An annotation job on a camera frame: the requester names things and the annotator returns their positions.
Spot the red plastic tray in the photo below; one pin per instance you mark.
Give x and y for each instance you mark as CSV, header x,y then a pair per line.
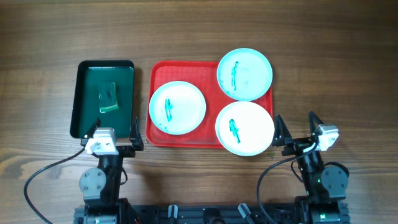
x,y
203,76

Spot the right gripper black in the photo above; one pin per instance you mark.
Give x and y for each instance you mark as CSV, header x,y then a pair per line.
x,y
296,145

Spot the green sponge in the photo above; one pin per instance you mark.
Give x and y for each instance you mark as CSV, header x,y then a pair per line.
x,y
108,100

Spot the dark green tray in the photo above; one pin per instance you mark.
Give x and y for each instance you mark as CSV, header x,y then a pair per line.
x,y
90,75

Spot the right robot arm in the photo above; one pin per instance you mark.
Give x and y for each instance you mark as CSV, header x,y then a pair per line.
x,y
324,182

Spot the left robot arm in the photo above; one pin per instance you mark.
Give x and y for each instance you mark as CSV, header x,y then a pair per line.
x,y
101,185

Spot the light blue plate top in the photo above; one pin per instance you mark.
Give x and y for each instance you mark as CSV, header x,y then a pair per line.
x,y
244,74

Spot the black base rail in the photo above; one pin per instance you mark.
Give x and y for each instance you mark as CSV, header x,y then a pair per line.
x,y
243,213

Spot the white plate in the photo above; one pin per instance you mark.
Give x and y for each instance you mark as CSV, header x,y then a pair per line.
x,y
244,128

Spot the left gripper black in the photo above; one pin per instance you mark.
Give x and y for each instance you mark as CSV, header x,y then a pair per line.
x,y
135,143

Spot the light blue plate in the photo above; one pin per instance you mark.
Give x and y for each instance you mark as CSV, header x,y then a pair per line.
x,y
244,74
177,107

